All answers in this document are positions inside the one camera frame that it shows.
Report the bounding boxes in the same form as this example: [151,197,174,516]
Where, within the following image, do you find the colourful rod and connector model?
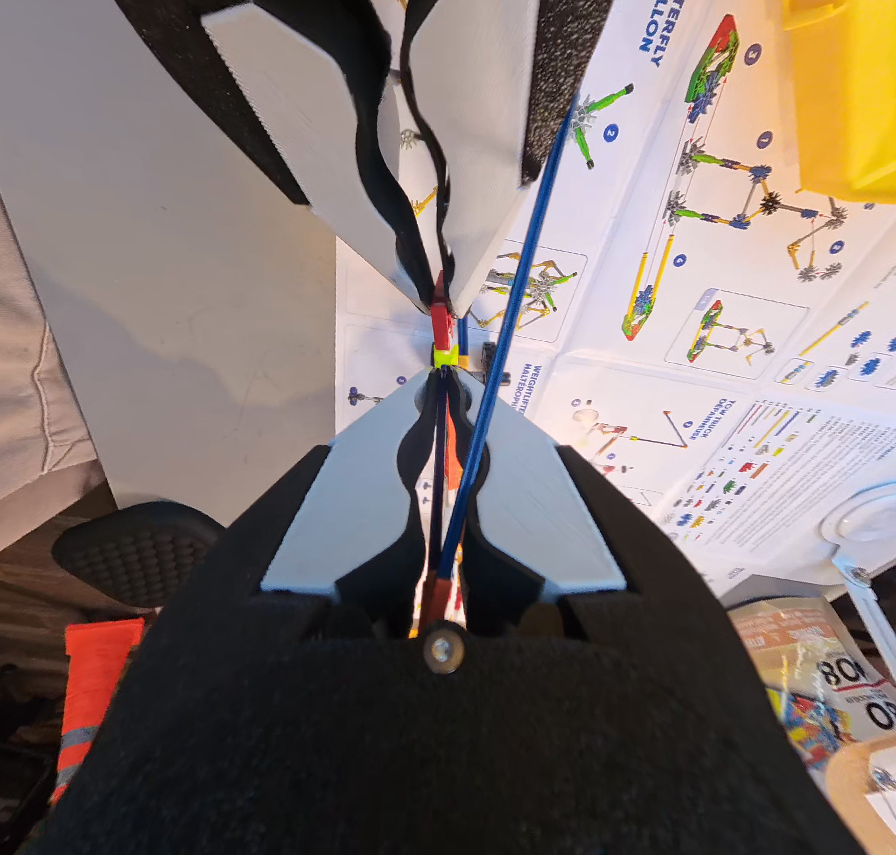
[418,274,463,635]

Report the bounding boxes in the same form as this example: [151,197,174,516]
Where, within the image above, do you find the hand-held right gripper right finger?
[455,375,627,632]

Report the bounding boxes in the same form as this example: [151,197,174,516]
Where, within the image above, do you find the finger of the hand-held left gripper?
[203,0,438,307]
[402,0,544,303]

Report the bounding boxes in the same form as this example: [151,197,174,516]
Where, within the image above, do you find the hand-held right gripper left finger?
[262,372,438,632]

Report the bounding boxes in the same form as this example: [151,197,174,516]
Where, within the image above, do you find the blue rods with orange connector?
[427,92,582,583]

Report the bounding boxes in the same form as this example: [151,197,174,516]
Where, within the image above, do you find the white instruction sheet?
[336,0,896,597]

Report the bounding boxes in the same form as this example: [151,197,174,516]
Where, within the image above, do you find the orange traffic cone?
[54,617,148,807]

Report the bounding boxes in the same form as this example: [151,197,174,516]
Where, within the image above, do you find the white stand base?
[819,480,896,688]

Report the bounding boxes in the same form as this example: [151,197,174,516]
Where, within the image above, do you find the colourful cardboard toy box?
[728,596,896,800]

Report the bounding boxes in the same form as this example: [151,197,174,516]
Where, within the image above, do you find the yellow plastic bin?
[777,0,896,205]

